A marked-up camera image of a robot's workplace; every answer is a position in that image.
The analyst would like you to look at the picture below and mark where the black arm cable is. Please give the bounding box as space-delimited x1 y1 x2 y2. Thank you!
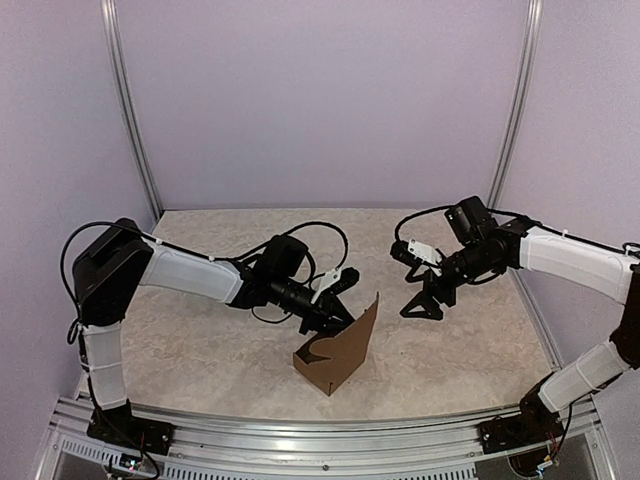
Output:
59 220 350 346
393 203 640 261

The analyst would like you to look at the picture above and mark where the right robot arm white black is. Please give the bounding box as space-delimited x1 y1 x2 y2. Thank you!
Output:
390 196 639 453

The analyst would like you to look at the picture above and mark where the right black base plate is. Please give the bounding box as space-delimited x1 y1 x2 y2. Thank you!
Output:
477 413 564 454

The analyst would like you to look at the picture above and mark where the front aluminium rail frame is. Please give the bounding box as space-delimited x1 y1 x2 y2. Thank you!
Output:
30 394 616 479

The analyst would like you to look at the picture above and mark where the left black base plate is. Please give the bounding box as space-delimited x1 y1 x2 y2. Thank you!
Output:
87 403 175 456

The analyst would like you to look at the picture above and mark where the brown cardboard paper box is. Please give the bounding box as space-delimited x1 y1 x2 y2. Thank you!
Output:
292 292 380 397

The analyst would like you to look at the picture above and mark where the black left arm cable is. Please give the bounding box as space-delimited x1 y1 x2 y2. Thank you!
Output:
59 220 350 346

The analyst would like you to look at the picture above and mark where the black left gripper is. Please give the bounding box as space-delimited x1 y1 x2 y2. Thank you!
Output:
271 275 359 335

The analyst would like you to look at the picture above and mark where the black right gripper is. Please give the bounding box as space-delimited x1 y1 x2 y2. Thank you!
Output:
400 239 500 320

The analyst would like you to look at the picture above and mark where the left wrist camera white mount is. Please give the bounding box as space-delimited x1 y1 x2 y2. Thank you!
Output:
311 267 360 304

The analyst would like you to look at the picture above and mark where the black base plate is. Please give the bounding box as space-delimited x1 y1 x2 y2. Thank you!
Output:
87 403 175 456
477 413 564 454

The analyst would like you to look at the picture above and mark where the right aluminium frame post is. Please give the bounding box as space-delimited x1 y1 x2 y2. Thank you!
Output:
487 0 544 208

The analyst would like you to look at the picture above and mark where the left aluminium frame post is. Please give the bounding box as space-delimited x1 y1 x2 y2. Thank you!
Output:
100 0 164 221

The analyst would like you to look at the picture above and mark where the aluminium frame post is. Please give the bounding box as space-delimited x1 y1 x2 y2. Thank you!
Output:
487 0 544 208
100 0 164 221

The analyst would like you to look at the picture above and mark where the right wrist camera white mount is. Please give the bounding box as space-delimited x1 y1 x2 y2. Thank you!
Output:
390 239 444 276

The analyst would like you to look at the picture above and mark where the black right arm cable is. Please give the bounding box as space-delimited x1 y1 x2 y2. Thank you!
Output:
393 203 640 261

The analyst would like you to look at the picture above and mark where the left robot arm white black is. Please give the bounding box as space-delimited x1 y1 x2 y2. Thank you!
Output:
66 218 360 445

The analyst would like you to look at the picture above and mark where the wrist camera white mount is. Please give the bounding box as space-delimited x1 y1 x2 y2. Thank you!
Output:
390 239 444 276
311 267 360 304

